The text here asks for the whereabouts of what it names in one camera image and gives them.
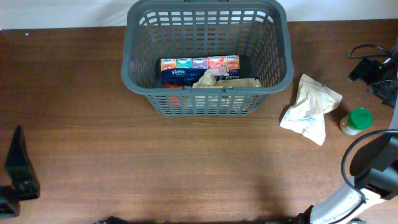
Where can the cream paper pouch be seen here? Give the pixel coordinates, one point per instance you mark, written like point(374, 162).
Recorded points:
point(306, 116)

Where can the beige snack bag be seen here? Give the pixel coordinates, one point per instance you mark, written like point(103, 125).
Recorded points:
point(208, 80)

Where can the grey plastic laundry basket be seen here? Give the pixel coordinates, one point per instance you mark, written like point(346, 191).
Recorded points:
point(256, 31)

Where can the green lid spice jar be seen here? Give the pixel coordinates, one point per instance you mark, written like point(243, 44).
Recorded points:
point(356, 121)

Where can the blue tissue box pack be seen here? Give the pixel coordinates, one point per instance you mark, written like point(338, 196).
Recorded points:
point(187, 71)

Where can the orange pasta package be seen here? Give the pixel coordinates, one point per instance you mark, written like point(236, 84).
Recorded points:
point(217, 104)

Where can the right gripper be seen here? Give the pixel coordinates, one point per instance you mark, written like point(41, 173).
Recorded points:
point(365, 70)

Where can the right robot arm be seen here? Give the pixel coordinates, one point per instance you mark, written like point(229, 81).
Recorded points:
point(369, 165)

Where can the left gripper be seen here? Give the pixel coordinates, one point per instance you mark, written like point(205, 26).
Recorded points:
point(18, 191)

